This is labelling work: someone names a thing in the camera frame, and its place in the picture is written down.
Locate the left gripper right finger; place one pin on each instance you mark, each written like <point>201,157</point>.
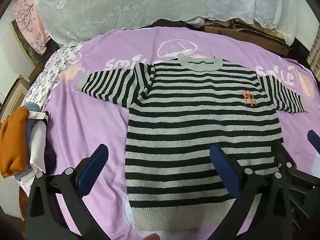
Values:
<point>273,217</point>

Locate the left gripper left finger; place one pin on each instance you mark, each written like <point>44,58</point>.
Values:
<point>44,216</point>

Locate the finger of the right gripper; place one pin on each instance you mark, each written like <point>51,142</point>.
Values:
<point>302,186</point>
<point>314,140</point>

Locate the black grey striped sweater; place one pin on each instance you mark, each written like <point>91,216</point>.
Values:
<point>177,111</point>

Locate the person's hand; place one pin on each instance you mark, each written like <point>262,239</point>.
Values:
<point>153,236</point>

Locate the orange folded garment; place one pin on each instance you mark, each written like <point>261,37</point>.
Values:
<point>13,149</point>

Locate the white folded garment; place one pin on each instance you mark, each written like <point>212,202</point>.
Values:
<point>35,145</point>

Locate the purple smile bed sheet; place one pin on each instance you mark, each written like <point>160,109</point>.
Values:
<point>78,124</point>

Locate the grey blue folded garment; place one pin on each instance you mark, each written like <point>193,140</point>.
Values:
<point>35,115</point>

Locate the brown woven mat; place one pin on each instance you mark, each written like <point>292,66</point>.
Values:
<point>254,33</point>

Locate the floral purple white cloth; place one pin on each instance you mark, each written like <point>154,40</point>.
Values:
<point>49,78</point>

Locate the pink floral cloth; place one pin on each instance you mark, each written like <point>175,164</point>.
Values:
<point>30,25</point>

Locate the white lace cover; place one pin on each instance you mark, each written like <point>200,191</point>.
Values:
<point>74,21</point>

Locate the wooden picture frame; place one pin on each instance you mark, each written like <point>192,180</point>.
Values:
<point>14,97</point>

